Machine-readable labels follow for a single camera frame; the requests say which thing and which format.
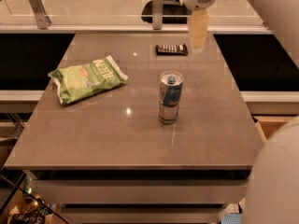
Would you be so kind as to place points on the silver blue energy drink can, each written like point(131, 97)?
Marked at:
point(171, 83)

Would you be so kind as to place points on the cardboard box with items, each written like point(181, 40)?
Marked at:
point(268, 125)

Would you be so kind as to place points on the green kettle chips bag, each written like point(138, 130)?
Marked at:
point(77, 82)

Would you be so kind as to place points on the metal railing post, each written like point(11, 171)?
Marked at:
point(42, 19)
point(157, 14)

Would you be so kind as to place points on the grey table drawer unit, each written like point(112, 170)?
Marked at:
point(142, 196)

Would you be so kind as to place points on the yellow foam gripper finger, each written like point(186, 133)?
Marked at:
point(197, 26)

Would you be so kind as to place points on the left metal railing post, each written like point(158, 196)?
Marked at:
point(42, 19)

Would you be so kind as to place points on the black rxbar chocolate bar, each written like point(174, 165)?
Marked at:
point(179, 50)

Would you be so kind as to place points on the middle metal railing post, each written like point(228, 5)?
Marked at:
point(157, 14)

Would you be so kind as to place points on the blue mesh basket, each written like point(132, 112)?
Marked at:
point(232, 219)

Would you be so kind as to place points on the black office chair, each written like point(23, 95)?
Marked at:
point(173, 12)

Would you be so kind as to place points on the glass railing panel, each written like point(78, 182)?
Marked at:
point(123, 12)

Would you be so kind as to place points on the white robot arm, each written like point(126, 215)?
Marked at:
point(272, 195)

